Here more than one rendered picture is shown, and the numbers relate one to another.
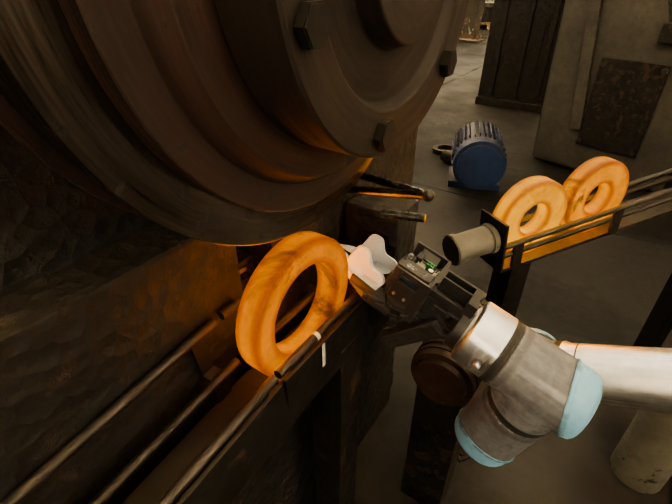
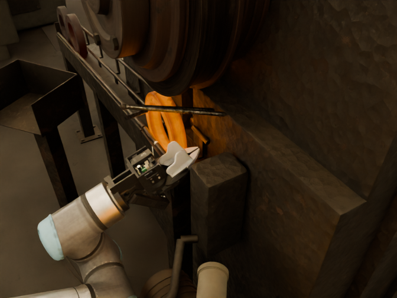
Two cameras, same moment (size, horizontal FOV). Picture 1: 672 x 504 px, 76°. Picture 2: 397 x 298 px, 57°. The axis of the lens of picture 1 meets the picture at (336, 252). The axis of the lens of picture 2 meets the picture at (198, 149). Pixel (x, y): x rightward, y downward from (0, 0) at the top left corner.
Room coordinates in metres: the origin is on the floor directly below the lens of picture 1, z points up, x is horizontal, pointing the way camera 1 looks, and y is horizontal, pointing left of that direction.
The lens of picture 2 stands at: (0.82, -0.57, 1.29)
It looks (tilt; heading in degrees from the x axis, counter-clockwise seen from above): 40 degrees down; 116
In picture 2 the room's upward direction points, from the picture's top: straight up
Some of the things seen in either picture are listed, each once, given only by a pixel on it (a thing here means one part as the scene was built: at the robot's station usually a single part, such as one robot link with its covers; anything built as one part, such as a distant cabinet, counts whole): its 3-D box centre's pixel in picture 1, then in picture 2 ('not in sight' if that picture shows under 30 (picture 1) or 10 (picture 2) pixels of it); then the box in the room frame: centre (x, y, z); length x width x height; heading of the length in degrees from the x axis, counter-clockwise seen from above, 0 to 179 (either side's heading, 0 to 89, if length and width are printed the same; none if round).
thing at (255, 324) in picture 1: (298, 304); (165, 127); (0.42, 0.05, 0.75); 0.18 x 0.03 x 0.18; 145
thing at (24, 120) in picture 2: not in sight; (52, 163); (-0.14, 0.11, 0.36); 0.26 x 0.20 x 0.72; 1
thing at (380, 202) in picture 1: (377, 260); (218, 206); (0.62, -0.07, 0.68); 0.11 x 0.08 x 0.24; 56
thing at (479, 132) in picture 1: (477, 153); not in sight; (2.52, -0.86, 0.17); 0.57 x 0.31 x 0.34; 166
